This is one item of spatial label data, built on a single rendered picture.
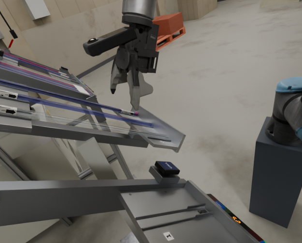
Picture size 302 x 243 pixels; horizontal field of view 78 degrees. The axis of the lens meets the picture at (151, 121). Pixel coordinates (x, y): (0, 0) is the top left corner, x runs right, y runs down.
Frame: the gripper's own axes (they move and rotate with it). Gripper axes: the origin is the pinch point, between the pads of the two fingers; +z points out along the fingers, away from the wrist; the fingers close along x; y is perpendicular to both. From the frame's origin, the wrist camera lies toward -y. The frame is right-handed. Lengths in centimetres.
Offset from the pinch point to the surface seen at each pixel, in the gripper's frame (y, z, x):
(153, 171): 3.2, 12.5, -14.9
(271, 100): 177, 12, 39
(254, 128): 137, 33, 27
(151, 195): -0.4, 13.9, -19.9
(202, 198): 11.6, 15.8, -23.8
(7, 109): -23.8, 1.1, -0.7
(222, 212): 11.7, 15.1, -29.0
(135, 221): -7.2, 12.4, -25.1
